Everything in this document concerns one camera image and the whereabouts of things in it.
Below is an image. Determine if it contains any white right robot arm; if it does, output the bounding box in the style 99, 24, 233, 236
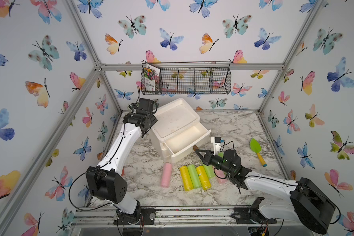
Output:
193, 146, 338, 235

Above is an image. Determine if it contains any flower seed packet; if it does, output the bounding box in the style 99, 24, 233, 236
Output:
143, 63, 161, 93

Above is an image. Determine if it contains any black wire wall basket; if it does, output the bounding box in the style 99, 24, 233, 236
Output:
137, 62, 232, 95

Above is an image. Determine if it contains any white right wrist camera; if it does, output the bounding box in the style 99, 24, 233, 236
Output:
210, 137, 225, 155

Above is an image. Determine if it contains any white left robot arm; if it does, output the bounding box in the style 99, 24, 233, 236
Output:
86, 98, 158, 215

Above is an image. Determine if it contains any white drawer cabinet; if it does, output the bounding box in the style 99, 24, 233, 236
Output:
149, 98, 200, 161

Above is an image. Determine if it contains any pink trash bag roll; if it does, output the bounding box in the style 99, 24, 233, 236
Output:
160, 163, 173, 188
214, 169, 227, 184

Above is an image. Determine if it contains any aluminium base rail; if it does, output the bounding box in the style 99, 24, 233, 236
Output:
70, 206, 301, 228

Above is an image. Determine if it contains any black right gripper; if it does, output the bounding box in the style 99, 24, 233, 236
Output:
196, 149, 234, 178

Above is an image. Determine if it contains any yellow trash bag roll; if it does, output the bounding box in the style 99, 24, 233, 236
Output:
196, 166, 211, 191
180, 166, 194, 192

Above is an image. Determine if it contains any green toy shovel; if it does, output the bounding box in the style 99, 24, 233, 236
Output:
250, 138, 267, 167

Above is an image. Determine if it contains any green trash bag roll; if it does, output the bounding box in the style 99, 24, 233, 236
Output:
202, 164, 216, 179
187, 164, 202, 189

